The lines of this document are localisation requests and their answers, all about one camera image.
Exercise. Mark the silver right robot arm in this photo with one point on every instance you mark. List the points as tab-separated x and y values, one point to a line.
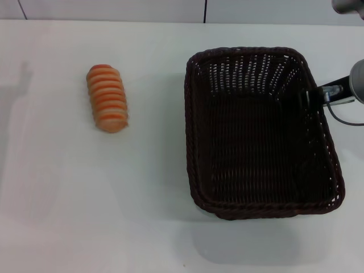
359	82

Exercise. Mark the orange striped bread loaf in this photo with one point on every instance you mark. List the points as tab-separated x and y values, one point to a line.
108	99

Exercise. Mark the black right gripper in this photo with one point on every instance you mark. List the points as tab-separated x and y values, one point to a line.
341	81

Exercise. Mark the dark brown wicker basket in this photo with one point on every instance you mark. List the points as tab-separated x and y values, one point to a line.
250	148

